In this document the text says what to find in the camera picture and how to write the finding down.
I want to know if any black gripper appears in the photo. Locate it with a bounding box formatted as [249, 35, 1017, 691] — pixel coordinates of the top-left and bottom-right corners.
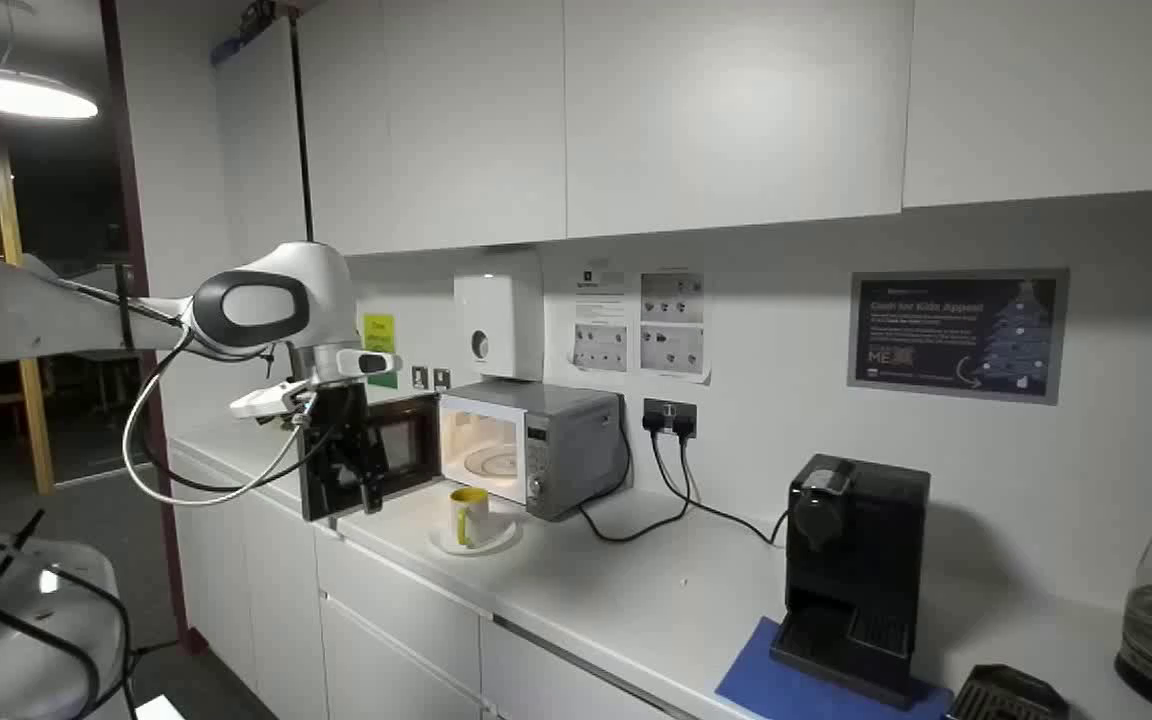
[313, 381, 389, 520]

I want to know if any white mug with yellow print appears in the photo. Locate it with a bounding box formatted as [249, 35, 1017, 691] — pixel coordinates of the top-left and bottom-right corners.
[448, 483, 497, 553]

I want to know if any silver microwave body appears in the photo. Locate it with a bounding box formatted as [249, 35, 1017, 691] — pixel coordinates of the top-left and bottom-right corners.
[434, 376, 634, 523]

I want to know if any white round plate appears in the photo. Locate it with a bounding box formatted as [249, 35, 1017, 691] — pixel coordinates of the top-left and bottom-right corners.
[423, 510, 523, 565]

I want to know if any green clean after use poster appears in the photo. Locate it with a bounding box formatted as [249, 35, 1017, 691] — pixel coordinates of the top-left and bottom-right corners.
[354, 308, 404, 391]

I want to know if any white paper towel dispenser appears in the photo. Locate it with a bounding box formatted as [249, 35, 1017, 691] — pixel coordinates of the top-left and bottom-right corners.
[448, 269, 546, 385]

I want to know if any white notice sheet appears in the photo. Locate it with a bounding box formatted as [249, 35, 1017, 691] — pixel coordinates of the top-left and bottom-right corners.
[634, 269, 711, 323]
[634, 321, 711, 381]
[566, 321, 634, 376]

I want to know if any small white label notice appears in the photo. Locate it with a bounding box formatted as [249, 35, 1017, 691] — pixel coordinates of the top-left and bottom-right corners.
[566, 263, 634, 300]

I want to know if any white upper cabinet door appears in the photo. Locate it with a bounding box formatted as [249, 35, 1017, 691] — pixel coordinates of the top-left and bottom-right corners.
[209, 12, 317, 269]
[293, 0, 570, 261]
[898, 0, 1152, 211]
[558, 0, 919, 245]

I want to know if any blue mat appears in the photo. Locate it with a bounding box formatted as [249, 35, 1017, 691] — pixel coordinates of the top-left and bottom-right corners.
[711, 614, 959, 720]

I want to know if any black coffee machine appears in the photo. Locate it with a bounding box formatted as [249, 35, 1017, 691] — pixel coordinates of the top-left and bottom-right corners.
[769, 453, 934, 714]

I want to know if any round ceiling lamp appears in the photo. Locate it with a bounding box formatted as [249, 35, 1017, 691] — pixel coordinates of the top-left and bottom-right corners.
[0, 66, 102, 127]

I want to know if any dark framed poster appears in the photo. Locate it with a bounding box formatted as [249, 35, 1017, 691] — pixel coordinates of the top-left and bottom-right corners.
[846, 263, 1077, 409]

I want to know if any black grille tray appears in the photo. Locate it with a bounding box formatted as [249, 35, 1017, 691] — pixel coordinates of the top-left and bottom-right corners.
[952, 661, 1077, 720]

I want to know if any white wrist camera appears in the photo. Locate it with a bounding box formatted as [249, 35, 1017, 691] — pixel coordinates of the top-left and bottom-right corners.
[313, 346, 401, 387]

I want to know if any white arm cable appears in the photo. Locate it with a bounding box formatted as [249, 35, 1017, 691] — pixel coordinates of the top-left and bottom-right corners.
[117, 337, 329, 513]

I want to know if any black power cable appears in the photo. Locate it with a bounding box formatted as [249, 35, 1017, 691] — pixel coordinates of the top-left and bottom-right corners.
[672, 430, 797, 548]
[577, 430, 694, 548]

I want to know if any black double wall socket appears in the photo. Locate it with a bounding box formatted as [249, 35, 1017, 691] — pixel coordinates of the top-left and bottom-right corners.
[634, 391, 704, 442]

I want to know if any yellow wooden post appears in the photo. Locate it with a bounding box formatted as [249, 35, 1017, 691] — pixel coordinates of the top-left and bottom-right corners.
[0, 139, 61, 500]

